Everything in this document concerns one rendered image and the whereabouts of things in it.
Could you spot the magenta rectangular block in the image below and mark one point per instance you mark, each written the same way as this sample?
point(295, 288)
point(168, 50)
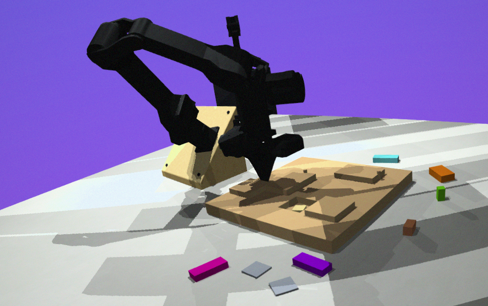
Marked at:
point(208, 269)

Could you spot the green block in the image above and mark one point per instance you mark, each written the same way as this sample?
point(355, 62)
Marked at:
point(440, 193)

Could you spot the purple rectangular block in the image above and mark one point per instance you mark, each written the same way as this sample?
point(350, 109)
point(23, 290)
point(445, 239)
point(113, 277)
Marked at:
point(313, 264)

